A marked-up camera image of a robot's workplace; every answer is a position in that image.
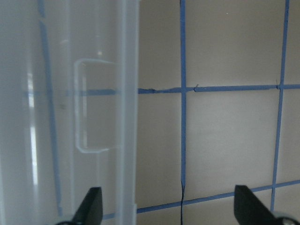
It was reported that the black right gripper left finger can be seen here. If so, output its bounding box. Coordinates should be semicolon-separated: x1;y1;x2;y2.
58;187;103;225

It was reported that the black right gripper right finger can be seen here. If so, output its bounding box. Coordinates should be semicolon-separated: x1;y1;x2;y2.
234;185;287;225

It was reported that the clear plastic box lid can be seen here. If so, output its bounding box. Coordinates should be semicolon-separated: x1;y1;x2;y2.
0;0;140;225

